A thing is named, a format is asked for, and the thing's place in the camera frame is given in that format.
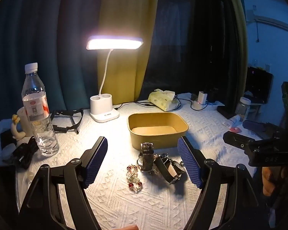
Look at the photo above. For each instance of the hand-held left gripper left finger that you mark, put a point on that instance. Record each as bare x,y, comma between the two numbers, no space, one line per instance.
96,163

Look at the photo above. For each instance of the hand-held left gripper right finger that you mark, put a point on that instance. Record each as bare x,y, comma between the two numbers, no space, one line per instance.
189,163

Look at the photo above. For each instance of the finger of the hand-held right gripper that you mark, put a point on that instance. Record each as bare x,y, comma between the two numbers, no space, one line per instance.
235,139
253,125

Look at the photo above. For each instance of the black band watch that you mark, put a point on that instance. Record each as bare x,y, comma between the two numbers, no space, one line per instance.
166,171

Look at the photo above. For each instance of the tan paper box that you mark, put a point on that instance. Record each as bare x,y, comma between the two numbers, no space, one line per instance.
156,129

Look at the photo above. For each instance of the person's right hand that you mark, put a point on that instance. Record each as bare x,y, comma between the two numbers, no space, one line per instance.
270,181

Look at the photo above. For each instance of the pink round item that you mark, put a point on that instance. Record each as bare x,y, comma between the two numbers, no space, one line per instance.
234,129

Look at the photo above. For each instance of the white tube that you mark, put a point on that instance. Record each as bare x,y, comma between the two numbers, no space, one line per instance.
231,121

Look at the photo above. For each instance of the clear jar with white lid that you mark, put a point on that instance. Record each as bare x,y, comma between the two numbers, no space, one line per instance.
242,109

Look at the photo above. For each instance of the white power strip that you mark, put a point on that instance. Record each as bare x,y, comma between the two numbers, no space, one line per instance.
211,105

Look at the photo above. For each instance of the black monitor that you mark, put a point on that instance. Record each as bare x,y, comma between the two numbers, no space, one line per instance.
258,83

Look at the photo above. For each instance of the black pen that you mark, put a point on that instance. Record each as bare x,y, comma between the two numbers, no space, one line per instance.
74,124

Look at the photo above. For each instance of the white charger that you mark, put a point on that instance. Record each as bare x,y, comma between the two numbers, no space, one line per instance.
202,97

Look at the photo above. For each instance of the white desk lamp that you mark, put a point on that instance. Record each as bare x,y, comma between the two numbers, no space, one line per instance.
104,107

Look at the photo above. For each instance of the black adapter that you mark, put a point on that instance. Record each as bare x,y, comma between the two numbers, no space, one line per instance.
194,97

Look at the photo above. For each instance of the yellow tissue pack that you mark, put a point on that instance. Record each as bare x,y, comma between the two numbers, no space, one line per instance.
160,99

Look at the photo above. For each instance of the clear plastic water bottle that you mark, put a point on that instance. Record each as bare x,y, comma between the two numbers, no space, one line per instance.
37,110

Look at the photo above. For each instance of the cream mug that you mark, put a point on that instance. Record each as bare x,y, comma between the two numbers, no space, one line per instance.
24,122

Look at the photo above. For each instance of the cream duck figurine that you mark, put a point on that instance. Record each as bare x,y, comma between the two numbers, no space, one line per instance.
16,129

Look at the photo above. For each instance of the dark curtain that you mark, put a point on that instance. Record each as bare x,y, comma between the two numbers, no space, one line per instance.
194,40

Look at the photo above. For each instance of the blue curtain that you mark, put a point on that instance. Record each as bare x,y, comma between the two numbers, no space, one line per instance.
45,40

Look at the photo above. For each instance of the yellow curtain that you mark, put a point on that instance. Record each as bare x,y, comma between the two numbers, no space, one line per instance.
127,16

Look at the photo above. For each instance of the black plastic frame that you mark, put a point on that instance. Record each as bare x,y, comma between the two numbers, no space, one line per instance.
78,117

